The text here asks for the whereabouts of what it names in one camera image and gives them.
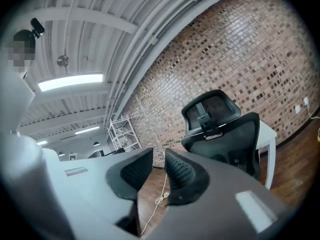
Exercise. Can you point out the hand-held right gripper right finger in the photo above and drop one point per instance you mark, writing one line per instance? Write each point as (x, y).
(220, 204)

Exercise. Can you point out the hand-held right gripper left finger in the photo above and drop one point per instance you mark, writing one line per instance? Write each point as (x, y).
(95, 184)

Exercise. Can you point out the black mesh office chair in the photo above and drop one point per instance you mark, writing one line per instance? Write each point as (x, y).
(225, 139)

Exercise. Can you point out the long ceiling light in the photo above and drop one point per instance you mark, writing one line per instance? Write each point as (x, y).
(41, 143)
(87, 130)
(70, 82)

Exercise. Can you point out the white metal shelf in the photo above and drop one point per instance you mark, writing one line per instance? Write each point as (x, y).
(122, 134)

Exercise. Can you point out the white table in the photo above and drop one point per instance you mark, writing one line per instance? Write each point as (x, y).
(268, 139)

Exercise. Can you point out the round ceiling fixture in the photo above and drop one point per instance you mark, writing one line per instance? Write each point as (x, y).
(62, 60)

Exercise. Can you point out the white wall socket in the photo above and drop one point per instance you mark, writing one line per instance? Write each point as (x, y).
(306, 101)
(297, 109)

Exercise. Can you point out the black head-worn camera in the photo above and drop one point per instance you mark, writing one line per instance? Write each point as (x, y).
(38, 27)

